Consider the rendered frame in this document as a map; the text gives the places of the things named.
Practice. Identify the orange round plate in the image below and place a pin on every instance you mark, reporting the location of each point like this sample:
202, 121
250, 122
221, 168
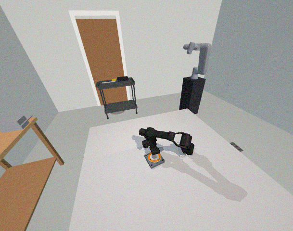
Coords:
154, 160

